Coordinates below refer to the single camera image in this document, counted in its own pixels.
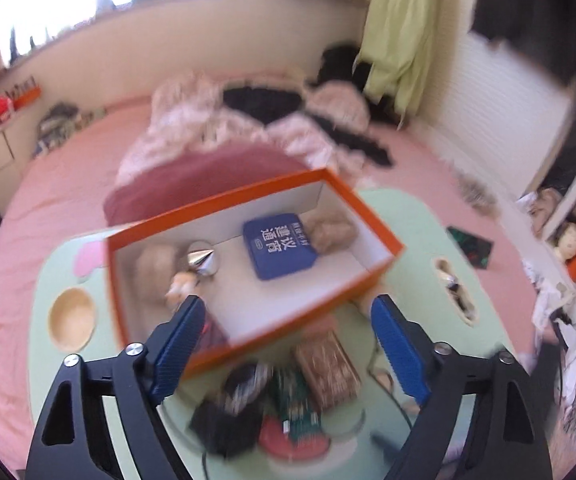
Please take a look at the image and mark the blue packet with white text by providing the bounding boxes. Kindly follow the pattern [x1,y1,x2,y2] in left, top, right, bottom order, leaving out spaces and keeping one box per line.
[242,212,321,282]

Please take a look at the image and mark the maroon corduroy pillow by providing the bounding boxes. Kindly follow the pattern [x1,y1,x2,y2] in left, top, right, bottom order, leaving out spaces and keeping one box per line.
[104,142,319,228]

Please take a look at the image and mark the pink floral quilt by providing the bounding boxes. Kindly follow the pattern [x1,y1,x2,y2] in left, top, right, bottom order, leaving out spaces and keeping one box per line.
[118,70,393,186]

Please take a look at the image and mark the silver foil wrapper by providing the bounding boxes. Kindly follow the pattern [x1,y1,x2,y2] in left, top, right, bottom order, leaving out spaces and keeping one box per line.
[440,265,469,301]

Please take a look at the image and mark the pile of folded clothes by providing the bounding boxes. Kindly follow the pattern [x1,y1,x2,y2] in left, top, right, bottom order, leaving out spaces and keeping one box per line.
[35,102,108,153]

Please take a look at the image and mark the pink bed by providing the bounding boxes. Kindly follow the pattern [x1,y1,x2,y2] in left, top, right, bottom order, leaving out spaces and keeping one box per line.
[0,67,569,411]

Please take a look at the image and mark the black white striped object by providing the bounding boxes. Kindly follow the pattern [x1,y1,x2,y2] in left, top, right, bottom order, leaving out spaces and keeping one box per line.
[223,362,273,411]

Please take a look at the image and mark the silver metal cone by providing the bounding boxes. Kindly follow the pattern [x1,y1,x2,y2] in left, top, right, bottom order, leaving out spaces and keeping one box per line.
[188,241,221,278]

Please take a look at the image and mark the brown patterned box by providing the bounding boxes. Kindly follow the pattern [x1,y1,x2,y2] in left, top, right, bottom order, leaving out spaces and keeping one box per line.
[295,332,361,411]

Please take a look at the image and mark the light green hanging garment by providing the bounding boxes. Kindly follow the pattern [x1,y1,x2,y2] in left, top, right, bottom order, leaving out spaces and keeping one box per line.
[355,0,449,128]

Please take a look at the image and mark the glossy foil packet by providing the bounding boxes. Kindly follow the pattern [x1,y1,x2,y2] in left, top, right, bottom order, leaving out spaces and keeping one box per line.
[445,226,495,270]

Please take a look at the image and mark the beige plush toy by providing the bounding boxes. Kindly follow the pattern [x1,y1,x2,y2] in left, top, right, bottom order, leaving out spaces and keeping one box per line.
[305,207,359,256]

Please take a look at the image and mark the black hanging garment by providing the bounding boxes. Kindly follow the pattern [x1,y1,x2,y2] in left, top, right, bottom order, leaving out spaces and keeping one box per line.
[470,0,576,161]

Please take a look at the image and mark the dark cloth bundle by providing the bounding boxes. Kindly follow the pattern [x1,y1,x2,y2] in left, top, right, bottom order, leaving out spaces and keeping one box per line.
[308,45,383,91]

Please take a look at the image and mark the orange organizer box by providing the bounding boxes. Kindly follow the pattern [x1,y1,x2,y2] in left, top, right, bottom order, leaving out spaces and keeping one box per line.
[12,85,43,108]

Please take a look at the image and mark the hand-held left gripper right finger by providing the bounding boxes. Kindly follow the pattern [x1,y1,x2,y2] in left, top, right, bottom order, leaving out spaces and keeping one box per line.
[370,294,554,480]

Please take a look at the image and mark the green circuit board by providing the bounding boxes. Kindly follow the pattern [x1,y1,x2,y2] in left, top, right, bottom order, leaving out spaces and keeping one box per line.
[270,367,321,443]

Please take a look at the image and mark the black clothes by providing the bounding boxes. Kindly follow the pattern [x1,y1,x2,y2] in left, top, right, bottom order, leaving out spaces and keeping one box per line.
[223,85,399,168]

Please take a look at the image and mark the small toy figure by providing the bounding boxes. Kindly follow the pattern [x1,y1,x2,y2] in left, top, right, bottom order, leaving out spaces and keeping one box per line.
[165,270,201,308]

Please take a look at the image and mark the round cream plush toy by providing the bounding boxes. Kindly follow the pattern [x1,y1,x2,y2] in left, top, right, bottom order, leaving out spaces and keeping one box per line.
[132,242,189,306]

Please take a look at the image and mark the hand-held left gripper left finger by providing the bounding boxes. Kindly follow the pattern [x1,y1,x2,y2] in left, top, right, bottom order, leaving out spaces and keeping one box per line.
[26,295,207,480]

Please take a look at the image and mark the orange cardboard box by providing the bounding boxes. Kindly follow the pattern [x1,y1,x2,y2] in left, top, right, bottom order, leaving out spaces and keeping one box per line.
[106,167,405,378]

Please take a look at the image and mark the mint green desktop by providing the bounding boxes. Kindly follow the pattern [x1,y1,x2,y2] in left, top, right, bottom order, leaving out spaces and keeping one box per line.
[28,187,539,480]

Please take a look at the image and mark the grey fur piece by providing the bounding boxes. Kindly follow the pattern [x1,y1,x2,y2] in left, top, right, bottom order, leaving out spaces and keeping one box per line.
[455,172,499,213]

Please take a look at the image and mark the white clutter pile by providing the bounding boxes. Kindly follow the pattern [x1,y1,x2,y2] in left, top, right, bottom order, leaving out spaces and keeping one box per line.
[533,260,576,411]

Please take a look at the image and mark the cream toy head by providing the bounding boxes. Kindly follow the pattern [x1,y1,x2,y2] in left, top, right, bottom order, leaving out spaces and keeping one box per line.
[555,222,576,261]

